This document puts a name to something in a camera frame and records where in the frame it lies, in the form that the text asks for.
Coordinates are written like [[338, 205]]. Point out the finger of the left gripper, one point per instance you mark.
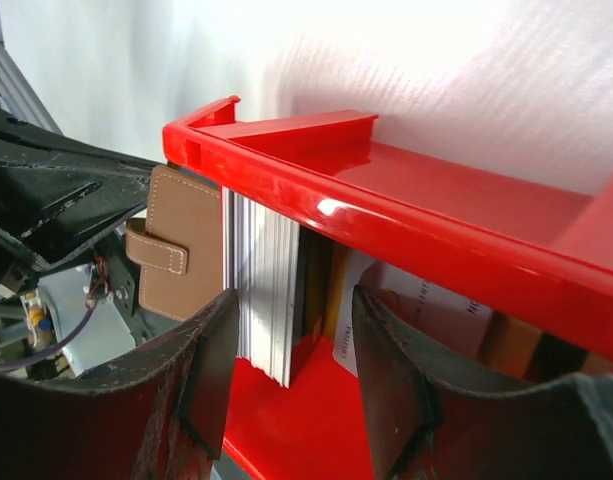
[[59, 196]]

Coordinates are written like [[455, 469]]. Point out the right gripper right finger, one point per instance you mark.
[[431, 413]]

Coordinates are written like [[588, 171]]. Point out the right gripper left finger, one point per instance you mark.
[[156, 412]]

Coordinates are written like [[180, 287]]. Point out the brown leather card holder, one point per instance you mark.
[[178, 244]]

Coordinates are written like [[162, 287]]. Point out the red plastic card bin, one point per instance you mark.
[[539, 253]]

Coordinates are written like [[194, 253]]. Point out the gold VIP card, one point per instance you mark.
[[520, 350]]

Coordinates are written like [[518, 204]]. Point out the stack of cards in bin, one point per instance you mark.
[[281, 272]]

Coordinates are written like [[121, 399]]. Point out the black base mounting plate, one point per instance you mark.
[[122, 284]]

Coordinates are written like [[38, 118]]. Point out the aluminium frame left post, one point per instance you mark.
[[18, 97]]

